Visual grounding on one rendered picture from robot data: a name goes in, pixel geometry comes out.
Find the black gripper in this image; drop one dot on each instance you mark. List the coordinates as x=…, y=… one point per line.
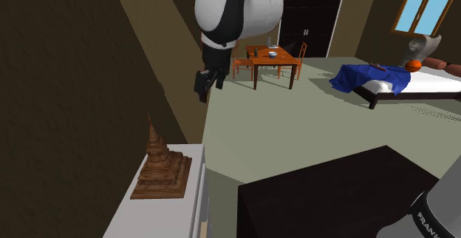
x=216, y=59

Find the orange wooden chair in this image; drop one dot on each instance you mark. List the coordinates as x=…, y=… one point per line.
x=242, y=64
x=300, y=55

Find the orange wooden dining table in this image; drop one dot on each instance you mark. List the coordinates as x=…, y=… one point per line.
x=277, y=61

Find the brown wooden temple model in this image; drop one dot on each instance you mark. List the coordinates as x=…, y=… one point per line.
x=162, y=176

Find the black double door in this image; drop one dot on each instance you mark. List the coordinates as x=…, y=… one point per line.
x=309, y=21

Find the white chest of drawers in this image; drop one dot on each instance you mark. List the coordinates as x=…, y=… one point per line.
x=162, y=215

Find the dark robot stand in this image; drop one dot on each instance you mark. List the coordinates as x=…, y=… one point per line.
x=324, y=197

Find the bed with blue blanket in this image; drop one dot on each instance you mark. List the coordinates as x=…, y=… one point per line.
x=414, y=82

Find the grey statue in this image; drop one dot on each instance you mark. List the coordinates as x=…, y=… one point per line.
x=419, y=50

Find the window with brown frame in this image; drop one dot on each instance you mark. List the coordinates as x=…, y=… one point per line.
x=421, y=15

